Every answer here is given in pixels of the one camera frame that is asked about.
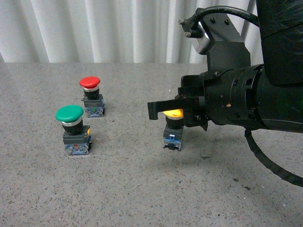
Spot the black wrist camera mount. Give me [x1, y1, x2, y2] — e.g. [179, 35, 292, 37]
[178, 13, 250, 73]

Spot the white pleated curtain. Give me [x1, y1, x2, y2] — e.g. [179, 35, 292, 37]
[0, 0, 257, 63]

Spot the black camera cable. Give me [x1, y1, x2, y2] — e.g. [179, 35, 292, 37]
[193, 6, 259, 27]

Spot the black spiral wrapped cable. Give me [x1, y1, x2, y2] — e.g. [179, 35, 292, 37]
[244, 127, 303, 187]

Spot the red push button switch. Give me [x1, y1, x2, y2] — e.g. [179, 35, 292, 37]
[79, 76, 105, 117]

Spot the green push button switch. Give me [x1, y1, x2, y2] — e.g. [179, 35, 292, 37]
[55, 105, 91, 155]

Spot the yellow push button switch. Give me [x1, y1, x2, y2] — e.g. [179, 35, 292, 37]
[163, 109, 184, 151]

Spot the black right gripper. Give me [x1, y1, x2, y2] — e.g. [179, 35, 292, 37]
[147, 64, 263, 131]

